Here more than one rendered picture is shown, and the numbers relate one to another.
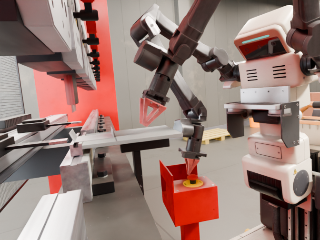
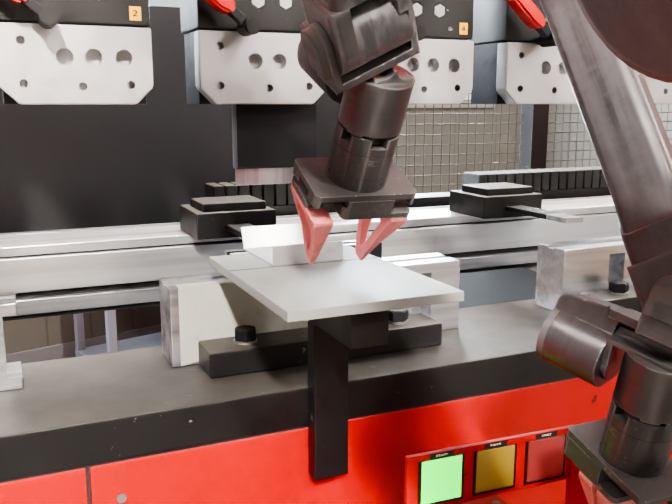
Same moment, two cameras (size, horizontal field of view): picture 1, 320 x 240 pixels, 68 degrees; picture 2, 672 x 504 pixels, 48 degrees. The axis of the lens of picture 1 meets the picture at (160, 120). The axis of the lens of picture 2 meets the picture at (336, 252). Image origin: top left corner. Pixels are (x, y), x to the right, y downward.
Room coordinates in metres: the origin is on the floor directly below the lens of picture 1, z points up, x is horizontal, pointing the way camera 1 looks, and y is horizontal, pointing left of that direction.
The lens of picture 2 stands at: (0.56, -0.69, 1.18)
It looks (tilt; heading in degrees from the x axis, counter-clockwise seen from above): 11 degrees down; 79
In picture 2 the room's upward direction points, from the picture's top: straight up
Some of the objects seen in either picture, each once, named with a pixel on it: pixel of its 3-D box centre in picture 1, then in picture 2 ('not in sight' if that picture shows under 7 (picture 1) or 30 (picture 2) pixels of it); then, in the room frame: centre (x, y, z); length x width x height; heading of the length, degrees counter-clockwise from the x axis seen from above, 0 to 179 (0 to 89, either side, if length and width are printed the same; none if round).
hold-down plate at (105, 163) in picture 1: (103, 170); (324, 342); (0.71, 0.19, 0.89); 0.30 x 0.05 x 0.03; 13
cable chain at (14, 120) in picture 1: (14, 120); (557, 178); (1.31, 0.80, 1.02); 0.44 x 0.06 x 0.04; 13
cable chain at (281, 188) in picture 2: not in sight; (309, 191); (0.76, 0.67, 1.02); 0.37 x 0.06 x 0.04; 13
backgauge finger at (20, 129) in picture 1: (51, 123); (521, 204); (1.10, 0.50, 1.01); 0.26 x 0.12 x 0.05; 103
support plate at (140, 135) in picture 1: (130, 135); (323, 276); (0.69, 0.09, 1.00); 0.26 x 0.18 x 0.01; 103
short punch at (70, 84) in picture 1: (72, 94); (274, 144); (0.66, 0.23, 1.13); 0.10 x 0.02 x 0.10; 13
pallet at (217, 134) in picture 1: (210, 135); not in sight; (5.18, -1.09, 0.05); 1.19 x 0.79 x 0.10; 118
